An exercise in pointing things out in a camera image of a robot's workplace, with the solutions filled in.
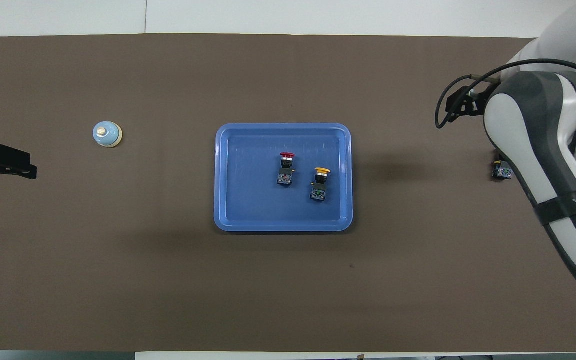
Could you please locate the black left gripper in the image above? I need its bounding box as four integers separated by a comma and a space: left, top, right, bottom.
0, 143, 38, 187

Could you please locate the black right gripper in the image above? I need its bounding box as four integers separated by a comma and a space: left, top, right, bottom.
445, 86, 494, 119

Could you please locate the green push button switch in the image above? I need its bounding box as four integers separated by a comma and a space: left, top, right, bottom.
491, 159, 513, 181

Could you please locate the yellow push button switch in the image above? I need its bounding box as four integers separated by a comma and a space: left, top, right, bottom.
310, 167, 331, 202

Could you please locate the red push button switch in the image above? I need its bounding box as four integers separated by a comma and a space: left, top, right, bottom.
276, 152, 296, 188

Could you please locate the light blue desk bell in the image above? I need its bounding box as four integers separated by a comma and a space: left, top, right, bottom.
92, 121, 123, 149

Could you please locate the blue plastic tray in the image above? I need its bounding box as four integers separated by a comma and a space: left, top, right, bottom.
213, 123, 354, 233

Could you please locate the brown table mat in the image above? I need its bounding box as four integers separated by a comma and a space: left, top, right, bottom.
0, 33, 576, 353

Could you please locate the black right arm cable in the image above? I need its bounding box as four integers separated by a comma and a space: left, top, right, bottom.
435, 59, 576, 130

